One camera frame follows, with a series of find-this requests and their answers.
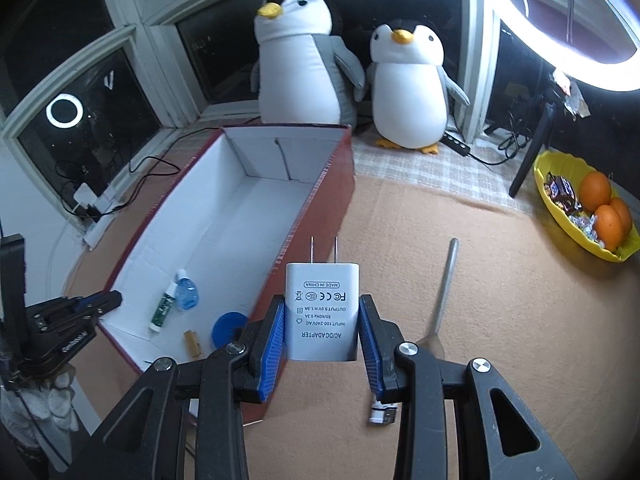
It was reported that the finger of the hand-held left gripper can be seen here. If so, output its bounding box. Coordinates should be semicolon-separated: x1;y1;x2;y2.
75;290;123;317
30;296;98;312

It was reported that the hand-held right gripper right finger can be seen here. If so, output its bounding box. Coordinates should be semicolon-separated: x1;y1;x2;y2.
359;294;578;480

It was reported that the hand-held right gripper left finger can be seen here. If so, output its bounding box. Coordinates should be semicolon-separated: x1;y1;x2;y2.
75;294;287;480

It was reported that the white tube with green label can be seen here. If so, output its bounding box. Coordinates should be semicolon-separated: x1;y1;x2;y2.
148;281;180;333

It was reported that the white power adapter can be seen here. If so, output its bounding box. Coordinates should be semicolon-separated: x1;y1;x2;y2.
285;236;361;363

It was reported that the blue dropper bottle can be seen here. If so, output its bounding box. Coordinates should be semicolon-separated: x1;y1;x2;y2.
175;269;200;311

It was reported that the red cardboard box white inside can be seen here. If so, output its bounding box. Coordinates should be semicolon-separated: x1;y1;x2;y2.
97;122;356;428

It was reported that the blue round lid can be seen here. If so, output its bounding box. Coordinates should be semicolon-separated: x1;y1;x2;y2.
211;311;249;348

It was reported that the white power strip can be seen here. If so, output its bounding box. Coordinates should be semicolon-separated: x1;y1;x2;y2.
80;182;126;251

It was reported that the metal spoon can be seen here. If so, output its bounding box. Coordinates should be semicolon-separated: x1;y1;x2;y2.
417;237;460;361

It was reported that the beige checked cloth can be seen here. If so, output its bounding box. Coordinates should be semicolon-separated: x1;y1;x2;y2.
350;110;640;221

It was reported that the black power strip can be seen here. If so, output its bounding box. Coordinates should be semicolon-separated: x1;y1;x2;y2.
440;130;472;157

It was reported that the yellow plastic bowl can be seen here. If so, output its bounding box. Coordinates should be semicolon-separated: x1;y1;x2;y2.
532;149;640;263

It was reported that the brown wrapped candy bar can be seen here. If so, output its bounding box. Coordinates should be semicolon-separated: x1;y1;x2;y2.
544;172;583;213

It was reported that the pile of wrapped candies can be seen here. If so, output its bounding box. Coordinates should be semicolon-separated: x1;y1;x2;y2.
570;210;606;248

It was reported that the small penguin plush toy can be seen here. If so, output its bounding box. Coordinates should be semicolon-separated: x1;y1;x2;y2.
365;19;472;156

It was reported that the black tripod stand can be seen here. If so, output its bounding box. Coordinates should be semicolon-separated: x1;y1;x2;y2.
507;70;571;200

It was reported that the large penguin plush toy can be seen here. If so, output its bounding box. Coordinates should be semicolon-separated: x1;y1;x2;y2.
250;0;368;128

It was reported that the white blue USB cable plug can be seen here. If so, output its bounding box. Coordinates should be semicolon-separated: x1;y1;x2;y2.
369;396;399;426

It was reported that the white wall charger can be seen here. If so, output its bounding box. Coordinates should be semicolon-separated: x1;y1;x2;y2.
72;183;101;208

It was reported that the black power cable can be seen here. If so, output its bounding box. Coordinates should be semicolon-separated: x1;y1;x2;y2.
112;155;182;202

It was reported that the white window frame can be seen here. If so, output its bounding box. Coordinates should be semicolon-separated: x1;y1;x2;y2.
0;0;501;171

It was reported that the white ring light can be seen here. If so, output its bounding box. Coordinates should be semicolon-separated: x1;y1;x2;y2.
462;0;640;93

